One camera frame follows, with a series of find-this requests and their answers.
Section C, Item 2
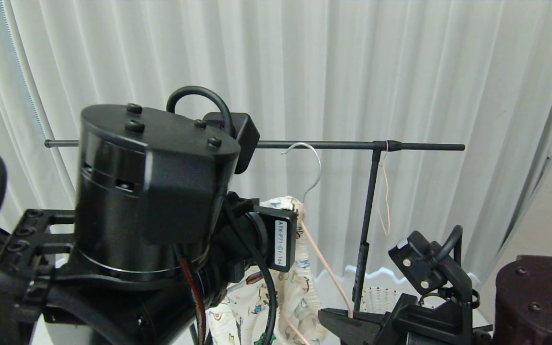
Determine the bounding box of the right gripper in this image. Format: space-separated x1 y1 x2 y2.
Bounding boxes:
374 293 495 345

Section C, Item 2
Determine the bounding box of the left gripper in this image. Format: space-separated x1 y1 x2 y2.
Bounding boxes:
228 192 299 288

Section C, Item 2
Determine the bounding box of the pink clothes hanger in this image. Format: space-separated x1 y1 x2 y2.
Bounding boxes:
377 149 392 239
281 142 356 345

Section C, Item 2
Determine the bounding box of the cream printed garment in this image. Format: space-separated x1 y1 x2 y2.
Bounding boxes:
207 195 328 345

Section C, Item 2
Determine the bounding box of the white laundry basket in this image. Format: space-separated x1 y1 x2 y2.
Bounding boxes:
361 286 402 314

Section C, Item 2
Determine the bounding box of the black clothes rack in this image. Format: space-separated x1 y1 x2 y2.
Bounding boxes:
45 139 466 312

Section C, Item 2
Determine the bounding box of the white curtain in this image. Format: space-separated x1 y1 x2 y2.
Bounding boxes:
0 0 552 288

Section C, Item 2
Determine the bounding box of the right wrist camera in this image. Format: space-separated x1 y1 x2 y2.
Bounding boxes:
389 230 474 307

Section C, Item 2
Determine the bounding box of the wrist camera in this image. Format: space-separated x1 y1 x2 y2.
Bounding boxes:
203 112 261 175
389 230 474 307

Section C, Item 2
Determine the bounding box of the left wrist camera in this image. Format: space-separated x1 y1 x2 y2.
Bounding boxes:
203 112 261 175

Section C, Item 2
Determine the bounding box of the white curtain pull cord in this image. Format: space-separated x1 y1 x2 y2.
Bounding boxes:
0 0 47 140

